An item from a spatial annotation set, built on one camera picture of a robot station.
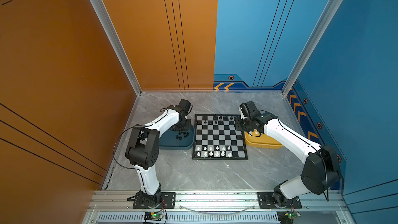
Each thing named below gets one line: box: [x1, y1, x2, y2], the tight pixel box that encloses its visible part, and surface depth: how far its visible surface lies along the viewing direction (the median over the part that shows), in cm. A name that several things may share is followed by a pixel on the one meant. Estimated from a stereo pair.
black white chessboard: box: [192, 114, 249, 161], surface depth 93 cm
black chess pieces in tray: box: [176, 131, 190, 141], surface depth 98 cm
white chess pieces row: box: [196, 145, 233, 158], surface depth 88 cm
